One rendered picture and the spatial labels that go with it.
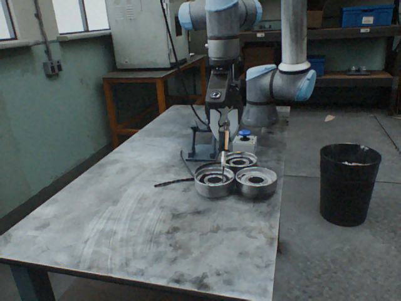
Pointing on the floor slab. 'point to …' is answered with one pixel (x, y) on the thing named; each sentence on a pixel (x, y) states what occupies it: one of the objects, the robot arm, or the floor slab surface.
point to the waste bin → (347, 182)
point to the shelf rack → (336, 32)
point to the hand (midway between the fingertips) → (224, 137)
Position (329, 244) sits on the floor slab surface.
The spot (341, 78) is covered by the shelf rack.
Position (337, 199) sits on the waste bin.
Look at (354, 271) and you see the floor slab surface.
